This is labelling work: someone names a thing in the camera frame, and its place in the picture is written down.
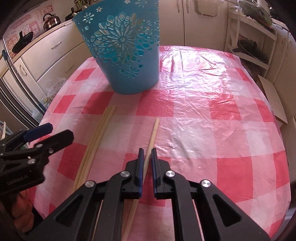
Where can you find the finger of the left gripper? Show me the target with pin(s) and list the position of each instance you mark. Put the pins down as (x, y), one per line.
(38, 132)
(56, 142)

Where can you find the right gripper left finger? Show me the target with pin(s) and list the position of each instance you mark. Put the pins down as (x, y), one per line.
(133, 188)

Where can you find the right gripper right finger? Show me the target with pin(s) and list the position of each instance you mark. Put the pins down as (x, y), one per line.
(159, 168)

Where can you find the pink checkered tablecloth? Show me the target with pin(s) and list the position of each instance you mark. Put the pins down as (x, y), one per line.
(215, 124)

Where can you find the black wok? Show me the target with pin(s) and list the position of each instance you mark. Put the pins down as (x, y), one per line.
(22, 42)

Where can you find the steel kettle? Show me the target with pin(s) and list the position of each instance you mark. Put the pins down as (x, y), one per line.
(50, 21)

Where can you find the blue perforated plastic basket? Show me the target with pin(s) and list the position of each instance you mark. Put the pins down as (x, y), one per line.
(123, 38)

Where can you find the white wooden step stool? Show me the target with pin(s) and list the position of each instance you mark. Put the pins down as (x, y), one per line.
(274, 100)

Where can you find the white rolling shelf cart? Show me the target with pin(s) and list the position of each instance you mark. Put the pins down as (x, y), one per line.
(240, 27)

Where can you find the green plastic bag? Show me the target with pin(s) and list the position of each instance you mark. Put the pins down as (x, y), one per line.
(256, 12)

